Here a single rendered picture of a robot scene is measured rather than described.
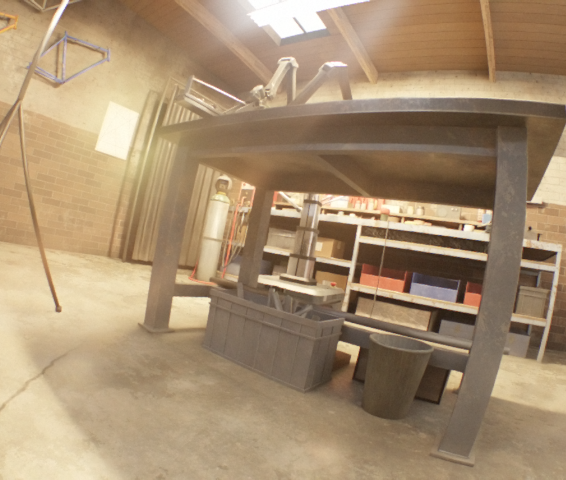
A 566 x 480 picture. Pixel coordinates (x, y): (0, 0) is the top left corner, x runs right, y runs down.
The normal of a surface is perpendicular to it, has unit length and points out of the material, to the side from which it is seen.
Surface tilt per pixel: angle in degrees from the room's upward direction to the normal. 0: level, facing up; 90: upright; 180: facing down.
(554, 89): 90
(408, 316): 90
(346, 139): 90
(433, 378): 90
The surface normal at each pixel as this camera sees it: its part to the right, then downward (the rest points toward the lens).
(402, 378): -0.13, 0.04
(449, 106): -0.55, -0.14
